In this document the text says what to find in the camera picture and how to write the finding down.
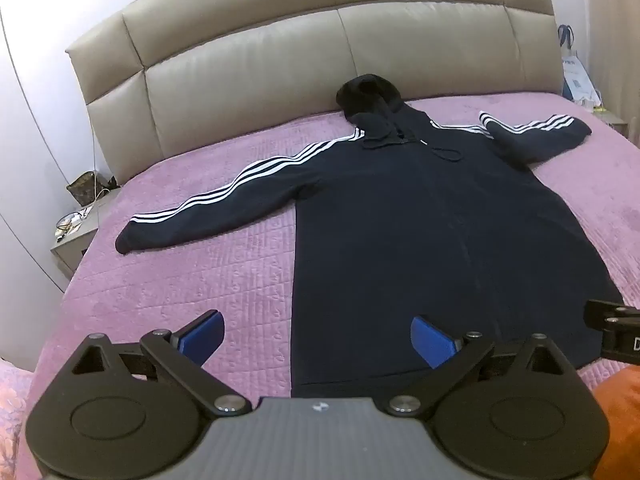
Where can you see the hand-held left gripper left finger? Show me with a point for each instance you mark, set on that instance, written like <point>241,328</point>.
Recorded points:
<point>204,336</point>

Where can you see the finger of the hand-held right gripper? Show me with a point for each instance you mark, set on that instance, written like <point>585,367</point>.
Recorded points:
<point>602,312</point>

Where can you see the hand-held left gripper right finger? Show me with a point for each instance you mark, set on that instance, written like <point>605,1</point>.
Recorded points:
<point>429,340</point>

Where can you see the dark navy striped hoodie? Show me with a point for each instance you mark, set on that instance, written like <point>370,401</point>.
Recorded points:
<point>400,220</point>

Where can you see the pink quilted bedspread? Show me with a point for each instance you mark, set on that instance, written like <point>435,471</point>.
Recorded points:
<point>200,280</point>

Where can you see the orange cloth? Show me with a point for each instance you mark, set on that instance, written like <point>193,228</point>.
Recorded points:
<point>620,420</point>

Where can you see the grey nightstand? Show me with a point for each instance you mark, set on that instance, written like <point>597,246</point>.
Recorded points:
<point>70,255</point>

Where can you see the brown patterned bag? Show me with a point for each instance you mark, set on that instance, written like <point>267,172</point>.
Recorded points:
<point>90,187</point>

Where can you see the light wooden nightstand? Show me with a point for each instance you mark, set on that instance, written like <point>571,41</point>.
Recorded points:
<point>611,119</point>

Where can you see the pink floral cloth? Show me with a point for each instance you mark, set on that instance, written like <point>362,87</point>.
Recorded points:
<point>12,410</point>

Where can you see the small white items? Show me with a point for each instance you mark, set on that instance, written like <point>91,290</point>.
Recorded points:
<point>594,102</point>

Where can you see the beige leather headboard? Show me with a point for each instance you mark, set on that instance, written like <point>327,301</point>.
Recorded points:
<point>240,70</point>

